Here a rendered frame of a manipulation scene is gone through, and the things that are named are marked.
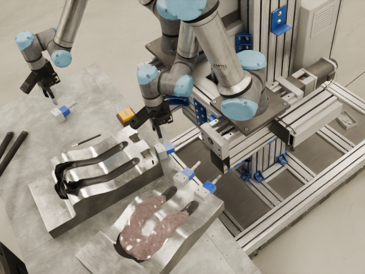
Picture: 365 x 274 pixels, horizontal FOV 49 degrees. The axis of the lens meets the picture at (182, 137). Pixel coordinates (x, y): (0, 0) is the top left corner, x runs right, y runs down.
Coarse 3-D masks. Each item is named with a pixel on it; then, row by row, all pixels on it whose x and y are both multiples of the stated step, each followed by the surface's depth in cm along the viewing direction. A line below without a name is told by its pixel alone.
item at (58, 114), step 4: (72, 104) 198; (56, 108) 194; (60, 108) 196; (64, 108) 196; (68, 108) 197; (52, 112) 193; (56, 112) 193; (60, 112) 192; (64, 112) 194; (68, 112) 196; (56, 116) 191; (60, 116) 193; (64, 116) 195; (56, 120) 195; (60, 120) 194; (64, 120) 196
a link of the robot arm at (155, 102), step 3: (159, 96) 145; (162, 96) 148; (144, 99) 146; (147, 99) 145; (150, 99) 150; (153, 99) 144; (156, 99) 145; (159, 99) 146; (162, 99) 148; (144, 102) 147; (147, 102) 146; (150, 102) 145; (153, 102) 145; (156, 102) 146; (159, 102) 147; (147, 105) 148; (150, 105) 147; (153, 105) 147; (156, 105) 147
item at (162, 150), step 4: (156, 144) 172; (160, 144) 172; (164, 144) 173; (168, 144) 173; (172, 144) 173; (176, 144) 174; (156, 148) 171; (160, 148) 170; (164, 148) 170; (168, 148) 171; (172, 148) 171; (156, 152) 173; (160, 152) 169; (164, 152) 170; (168, 152) 172; (172, 152) 173; (160, 156) 171; (164, 156) 172; (160, 160) 173
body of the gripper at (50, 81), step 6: (48, 60) 175; (48, 66) 175; (36, 72) 172; (42, 72) 175; (48, 72) 177; (54, 72) 178; (42, 78) 176; (48, 78) 176; (54, 78) 179; (42, 84) 176; (48, 84) 179; (54, 84) 182
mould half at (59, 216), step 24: (96, 144) 173; (144, 144) 168; (96, 168) 163; (144, 168) 160; (48, 192) 162; (72, 192) 152; (96, 192) 153; (120, 192) 160; (48, 216) 155; (72, 216) 154
